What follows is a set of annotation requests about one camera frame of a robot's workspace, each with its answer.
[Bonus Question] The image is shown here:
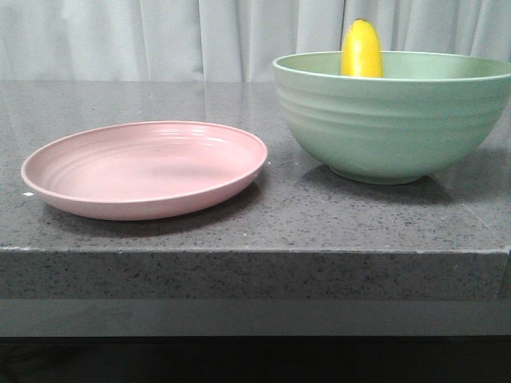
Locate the yellow banana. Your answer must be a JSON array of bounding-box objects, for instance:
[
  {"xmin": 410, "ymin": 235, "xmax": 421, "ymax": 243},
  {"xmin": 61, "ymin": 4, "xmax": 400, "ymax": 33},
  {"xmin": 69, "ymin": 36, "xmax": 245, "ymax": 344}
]
[{"xmin": 340, "ymin": 18, "xmax": 383, "ymax": 77}]

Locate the pink plate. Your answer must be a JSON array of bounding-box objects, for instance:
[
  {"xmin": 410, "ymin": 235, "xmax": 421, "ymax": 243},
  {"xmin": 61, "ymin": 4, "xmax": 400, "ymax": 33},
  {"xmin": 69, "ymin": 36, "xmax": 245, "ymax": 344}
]
[{"xmin": 21, "ymin": 120, "xmax": 268, "ymax": 221}]

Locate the white curtain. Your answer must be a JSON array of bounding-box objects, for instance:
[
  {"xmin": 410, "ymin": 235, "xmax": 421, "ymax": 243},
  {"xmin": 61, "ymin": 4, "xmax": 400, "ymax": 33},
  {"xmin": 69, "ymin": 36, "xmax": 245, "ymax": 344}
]
[{"xmin": 1, "ymin": 1, "xmax": 510, "ymax": 82}]

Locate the green bowl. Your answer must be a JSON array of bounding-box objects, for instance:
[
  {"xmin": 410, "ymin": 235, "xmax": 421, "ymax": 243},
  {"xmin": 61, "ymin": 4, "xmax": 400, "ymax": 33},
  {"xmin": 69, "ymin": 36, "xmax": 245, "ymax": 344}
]
[{"xmin": 273, "ymin": 51, "xmax": 510, "ymax": 184}]

